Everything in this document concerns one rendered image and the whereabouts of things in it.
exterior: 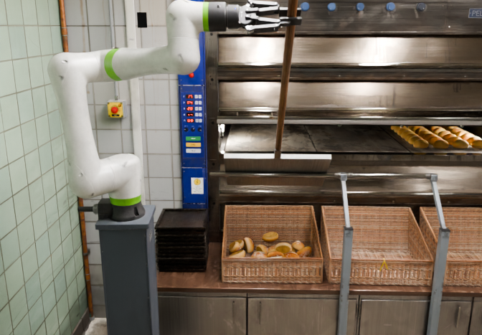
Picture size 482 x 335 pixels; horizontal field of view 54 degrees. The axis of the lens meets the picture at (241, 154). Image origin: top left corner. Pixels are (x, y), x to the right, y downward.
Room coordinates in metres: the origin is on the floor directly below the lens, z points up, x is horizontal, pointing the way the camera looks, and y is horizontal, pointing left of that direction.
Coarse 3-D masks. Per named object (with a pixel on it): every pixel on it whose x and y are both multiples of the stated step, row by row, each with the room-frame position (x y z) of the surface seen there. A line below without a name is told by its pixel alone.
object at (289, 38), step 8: (288, 0) 1.52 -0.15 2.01; (296, 0) 1.51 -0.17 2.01; (288, 8) 1.54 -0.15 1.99; (296, 8) 1.54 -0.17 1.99; (288, 16) 1.56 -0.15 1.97; (288, 32) 1.61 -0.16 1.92; (288, 40) 1.64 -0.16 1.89; (288, 48) 1.67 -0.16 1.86; (288, 56) 1.70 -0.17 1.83; (288, 64) 1.74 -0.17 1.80; (288, 72) 1.78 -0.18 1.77; (288, 80) 1.83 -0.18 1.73; (280, 88) 1.87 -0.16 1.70; (280, 96) 1.91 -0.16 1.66; (280, 104) 1.95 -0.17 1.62; (280, 112) 1.99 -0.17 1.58; (280, 120) 2.04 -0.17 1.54; (280, 128) 2.09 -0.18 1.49; (280, 136) 2.15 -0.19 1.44; (280, 144) 2.22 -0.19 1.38
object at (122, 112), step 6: (108, 102) 2.76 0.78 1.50; (114, 102) 2.75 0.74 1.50; (120, 102) 2.75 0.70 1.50; (108, 108) 2.75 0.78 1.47; (120, 108) 2.75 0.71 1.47; (126, 108) 2.81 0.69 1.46; (108, 114) 2.75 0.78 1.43; (114, 114) 2.75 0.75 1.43; (120, 114) 2.75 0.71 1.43; (126, 114) 2.81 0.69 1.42
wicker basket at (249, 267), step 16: (240, 208) 2.77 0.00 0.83; (272, 208) 2.76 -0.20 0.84; (288, 208) 2.76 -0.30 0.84; (304, 208) 2.76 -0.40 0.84; (224, 224) 2.59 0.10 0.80; (240, 224) 2.73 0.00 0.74; (256, 224) 2.74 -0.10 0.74; (272, 224) 2.73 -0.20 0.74; (288, 224) 2.73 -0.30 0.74; (304, 224) 2.73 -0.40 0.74; (224, 240) 2.44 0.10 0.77; (256, 240) 2.71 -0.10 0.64; (288, 240) 2.71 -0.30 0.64; (304, 240) 2.70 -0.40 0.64; (224, 256) 2.42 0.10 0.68; (320, 256) 2.34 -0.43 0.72; (224, 272) 2.39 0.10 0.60; (240, 272) 2.41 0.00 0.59; (256, 272) 2.30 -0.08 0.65; (272, 272) 2.40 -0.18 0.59; (288, 272) 2.40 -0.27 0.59; (304, 272) 2.30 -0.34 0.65; (320, 272) 2.32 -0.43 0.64
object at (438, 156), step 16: (336, 160) 2.78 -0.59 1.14; (352, 160) 2.78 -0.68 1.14; (368, 160) 2.78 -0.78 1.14; (384, 160) 2.77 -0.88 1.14; (400, 160) 2.77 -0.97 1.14; (416, 160) 2.77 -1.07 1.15; (432, 160) 2.77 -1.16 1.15; (448, 160) 2.76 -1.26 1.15; (464, 160) 2.76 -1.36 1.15; (480, 160) 2.76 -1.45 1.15
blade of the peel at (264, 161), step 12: (228, 156) 2.33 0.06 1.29; (240, 156) 2.33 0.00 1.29; (252, 156) 2.33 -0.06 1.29; (264, 156) 2.33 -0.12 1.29; (288, 156) 2.33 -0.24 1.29; (300, 156) 2.32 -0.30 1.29; (312, 156) 2.32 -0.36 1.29; (324, 156) 2.32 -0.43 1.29; (228, 168) 2.42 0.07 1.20; (240, 168) 2.42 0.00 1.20; (252, 168) 2.41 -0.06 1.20; (264, 168) 2.41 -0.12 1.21; (276, 168) 2.41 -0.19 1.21; (288, 168) 2.40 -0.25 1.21; (300, 168) 2.40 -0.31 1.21; (312, 168) 2.40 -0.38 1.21; (324, 168) 2.39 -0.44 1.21; (228, 180) 2.54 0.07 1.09; (240, 180) 2.54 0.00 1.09; (252, 180) 2.54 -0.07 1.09; (264, 180) 2.53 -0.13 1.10; (276, 180) 2.53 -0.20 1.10; (288, 180) 2.53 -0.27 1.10; (300, 180) 2.52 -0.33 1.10; (312, 180) 2.52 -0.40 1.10
